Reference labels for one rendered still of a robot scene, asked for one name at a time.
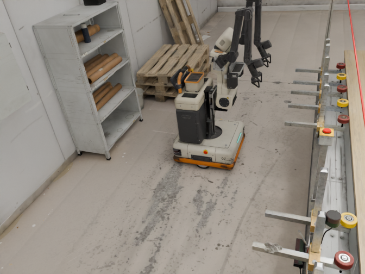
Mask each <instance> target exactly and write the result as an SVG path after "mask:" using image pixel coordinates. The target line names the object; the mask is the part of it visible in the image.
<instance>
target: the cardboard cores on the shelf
mask: <svg viewBox="0 0 365 274"><path fill-rule="evenodd" d="M87 28H88V31H89V35H90V36H92V35H93V34H95V33H97V32H99V31H100V26H99V25H97V24H94V25H88V26H87ZM75 36H76V39H77V43H80V42H82V41H83V40H84V37H83V34H82V31H81V29H80V30H78V31H77V32H75ZM120 62H122V57H120V56H118V54H117V53H113V54H112V55H110V56H109V55H108V54H104V55H101V54H98V55H96V56H95V57H93V58H92V59H90V60H89V61H87V62H86V63H84V67H85V71H86V74H87V78H88V81H89V84H92V83H94V82H95V81H96V80H97V79H99V78H100V77H101V76H103V75H104V74H106V73H107V72H108V71H110V70H111V69H112V68H114V67H115V66H116V65H118V64H119V63H120ZM121 88H122V85H121V84H120V83H117V84H116V85H115V86H114V87H113V86H112V85H111V83H110V82H106V83H105V84H104V85H103V86H101V87H100V88H99V89H98V90H96V91H95V92H94V93H93V94H92V95H93V99H94V101H95V105H96V108H97V111H98V110H99V109H100V108H101V107H102V106H103V105H104V104H105V103H107V102H108V101H109V100H110V99H111V98H112V97H113V96H114V95H115V94H116V93H117V92H118V91H119V90H120V89H121Z"/></svg>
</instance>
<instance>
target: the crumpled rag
mask: <svg viewBox="0 0 365 274"><path fill-rule="evenodd" d="M264 245H265V246H266V248H265V251H267V252H268V253H269V252H270V253H274V252H279V251H281V250H282V247H281V246H280V245H278V244H277V243H271V242H270V241H267V242H265V244H264Z"/></svg>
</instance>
